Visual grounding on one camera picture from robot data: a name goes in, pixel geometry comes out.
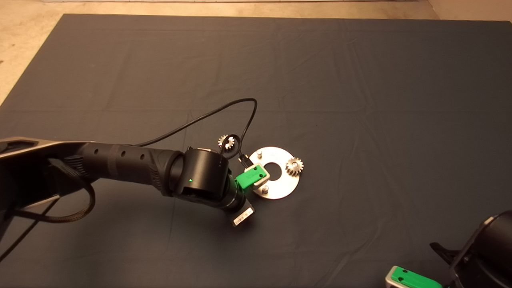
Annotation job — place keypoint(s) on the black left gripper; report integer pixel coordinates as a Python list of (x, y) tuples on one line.
[(244, 208)]

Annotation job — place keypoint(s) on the steel planetary gear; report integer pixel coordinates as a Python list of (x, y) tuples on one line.
[(294, 168), (222, 140)]

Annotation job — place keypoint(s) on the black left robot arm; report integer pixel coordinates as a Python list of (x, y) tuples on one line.
[(120, 164)]

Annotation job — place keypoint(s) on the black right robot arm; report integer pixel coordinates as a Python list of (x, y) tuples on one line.
[(492, 248)]

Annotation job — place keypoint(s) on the round metal carrier plate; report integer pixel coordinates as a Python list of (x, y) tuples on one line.
[(280, 188)]

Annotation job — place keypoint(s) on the dark grey table cloth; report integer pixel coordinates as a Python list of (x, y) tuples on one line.
[(360, 80)]

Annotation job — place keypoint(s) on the black braided left arm sleeve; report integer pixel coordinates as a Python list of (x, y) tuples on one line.
[(64, 220)]

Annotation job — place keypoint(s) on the green left camera mount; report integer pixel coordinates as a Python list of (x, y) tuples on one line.
[(250, 176)]

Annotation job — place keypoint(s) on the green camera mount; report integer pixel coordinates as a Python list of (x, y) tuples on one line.
[(250, 176), (412, 278)]

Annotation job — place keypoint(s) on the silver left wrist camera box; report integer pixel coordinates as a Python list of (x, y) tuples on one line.
[(267, 176)]

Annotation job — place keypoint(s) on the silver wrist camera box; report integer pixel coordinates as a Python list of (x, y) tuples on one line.
[(388, 282), (267, 176)]

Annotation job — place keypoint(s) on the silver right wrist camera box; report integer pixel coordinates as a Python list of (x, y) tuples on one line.
[(388, 282)]

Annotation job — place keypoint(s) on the green right camera mount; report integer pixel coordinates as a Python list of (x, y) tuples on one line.
[(412, 278)]

